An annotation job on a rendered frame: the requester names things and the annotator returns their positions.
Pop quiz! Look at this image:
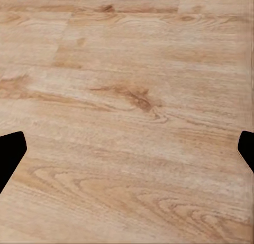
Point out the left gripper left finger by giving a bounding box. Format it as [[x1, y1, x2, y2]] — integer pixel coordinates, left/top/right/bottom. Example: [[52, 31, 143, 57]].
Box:
[[0, 131, 27, 193]]

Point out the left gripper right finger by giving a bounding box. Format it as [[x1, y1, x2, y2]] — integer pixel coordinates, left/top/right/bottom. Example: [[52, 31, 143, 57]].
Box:
[[238, 130, 254, 172]]

